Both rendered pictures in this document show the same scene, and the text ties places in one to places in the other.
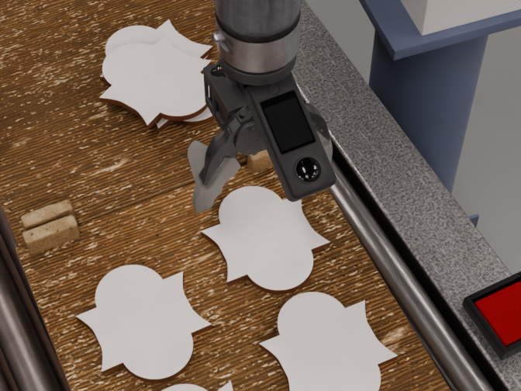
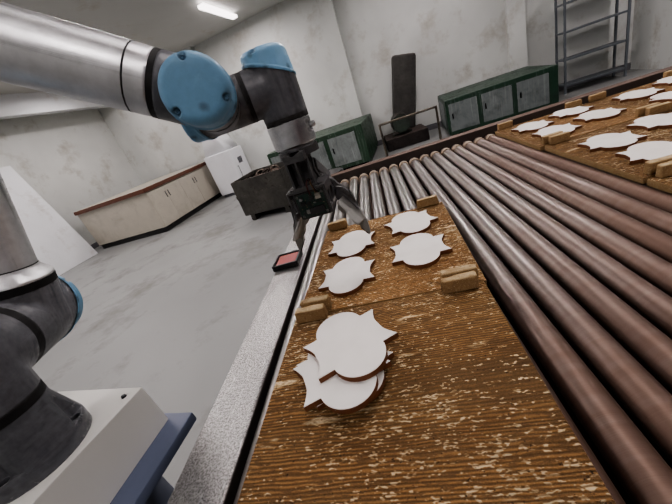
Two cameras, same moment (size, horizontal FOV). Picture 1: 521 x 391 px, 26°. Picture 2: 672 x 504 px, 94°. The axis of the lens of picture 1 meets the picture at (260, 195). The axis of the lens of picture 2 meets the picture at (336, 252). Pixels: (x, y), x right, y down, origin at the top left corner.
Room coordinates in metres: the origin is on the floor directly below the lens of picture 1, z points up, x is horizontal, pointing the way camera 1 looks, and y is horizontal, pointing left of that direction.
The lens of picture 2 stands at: (1.15, 0.38, 1.28)
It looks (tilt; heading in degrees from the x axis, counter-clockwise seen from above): 25 degrees down; 220
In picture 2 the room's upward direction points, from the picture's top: 20 degrees counter-clockwise
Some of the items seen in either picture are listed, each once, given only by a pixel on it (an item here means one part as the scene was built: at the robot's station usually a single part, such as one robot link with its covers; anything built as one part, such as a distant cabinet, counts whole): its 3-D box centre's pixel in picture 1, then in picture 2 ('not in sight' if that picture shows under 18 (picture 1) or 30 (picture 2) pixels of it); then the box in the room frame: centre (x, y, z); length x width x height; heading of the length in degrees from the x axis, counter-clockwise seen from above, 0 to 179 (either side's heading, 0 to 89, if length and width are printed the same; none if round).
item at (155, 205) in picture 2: not in sight; (160, 201); (-2.77, -7.79, 0.49); 2.59 x 2.10 x 0.97; 20
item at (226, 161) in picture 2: not in sight; (228, 162); (-4.24, -6.55, 0.77); 0.78 x 0.66 x 1.53; 110
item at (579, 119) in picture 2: not in sight; (563, 121); (-0.34, 0.38, 0.94); 0.41 x 0.35 x 0.04; 26
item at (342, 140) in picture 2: not in sight; (327, 150); (-4.64, -3.75, 0.39); 1.97 x 1.79 x 0.77; 110
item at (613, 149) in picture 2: not in sight; (659, 134); (0.03, 0.58, 0.94); 0.41 x 0.35 x 0.04; 26
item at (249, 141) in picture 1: (254, 85); (309, 181); (0.71, 0.01, 1.17); 0.09 x 0.08 x 0.12; 25
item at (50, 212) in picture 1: (48, 218); (459, 282); (0.71, 0.23, 0.95); 0.06 x 0.02 x 0.03; 116
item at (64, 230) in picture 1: (51, 234); (458, 275); (0.69, 0.23, 0.95); 0.06 x 0.02 x 0.03; 115
